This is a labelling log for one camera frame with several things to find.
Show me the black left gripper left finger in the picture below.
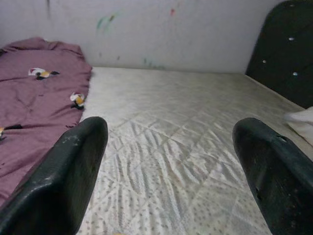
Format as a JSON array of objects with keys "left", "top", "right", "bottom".
[{"left": 0, "top": 117, "right": 109, "bottom": 235}]

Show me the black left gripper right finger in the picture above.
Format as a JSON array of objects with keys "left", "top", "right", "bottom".
[{"left": 232, "top": 117, "right": 313, "bottom": 235}]

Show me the white pillow with black lettering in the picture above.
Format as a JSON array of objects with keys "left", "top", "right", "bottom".
[{"left": 283, "top": 106, "right": 313, "bottom": 152}]

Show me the purple quilt with bird prints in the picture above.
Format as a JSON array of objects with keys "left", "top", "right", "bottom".
[{"left": 0, "top": 36, "right": 93, "bottom": 206}]

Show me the white quilted mattress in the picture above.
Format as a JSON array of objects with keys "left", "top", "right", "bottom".
[{"left": 79, "top": 66, "right": 313, "bottom": 235}]

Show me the black tufted headboard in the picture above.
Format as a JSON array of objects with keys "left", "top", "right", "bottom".
[{"left": 245, "top": 0, "right": 313, "bottom": 110}]

